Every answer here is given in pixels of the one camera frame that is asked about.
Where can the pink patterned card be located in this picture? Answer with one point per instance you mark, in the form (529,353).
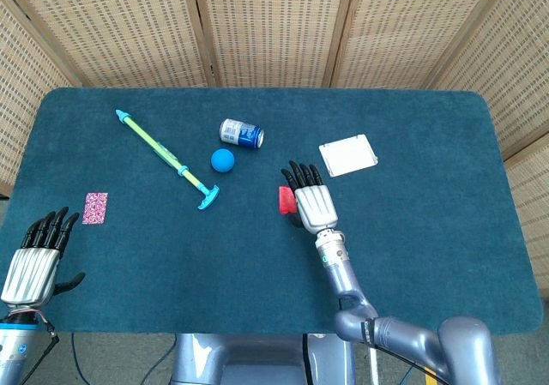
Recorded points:
(94,208)

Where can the white square plastic lid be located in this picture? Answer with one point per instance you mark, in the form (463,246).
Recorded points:
(347,155)

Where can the green toy water pump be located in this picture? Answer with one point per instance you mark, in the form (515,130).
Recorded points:
(163,152)

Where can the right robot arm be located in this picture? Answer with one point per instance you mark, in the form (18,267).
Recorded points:
(339,273)

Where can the white metal post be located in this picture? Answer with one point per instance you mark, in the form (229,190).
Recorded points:
(374,365)

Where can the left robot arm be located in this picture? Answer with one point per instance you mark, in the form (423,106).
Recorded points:
(17,346)

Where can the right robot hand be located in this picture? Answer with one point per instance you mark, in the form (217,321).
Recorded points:
(315,207)

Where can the blue felt table cover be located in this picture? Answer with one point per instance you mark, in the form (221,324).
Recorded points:
(214,273)

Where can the blue rubber ball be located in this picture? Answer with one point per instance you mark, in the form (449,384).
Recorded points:
(222,160)

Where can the blue and white drink can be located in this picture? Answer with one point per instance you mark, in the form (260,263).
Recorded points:
(240,133)

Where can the red block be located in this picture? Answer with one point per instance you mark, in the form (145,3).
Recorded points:
(285,200)

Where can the grey-blue robot torso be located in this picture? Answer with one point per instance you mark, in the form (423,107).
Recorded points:
(257,357)

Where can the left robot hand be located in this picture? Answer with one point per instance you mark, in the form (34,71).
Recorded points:
(32,273)

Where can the woven bamboo folding screen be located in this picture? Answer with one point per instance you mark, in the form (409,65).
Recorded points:
(274,25)

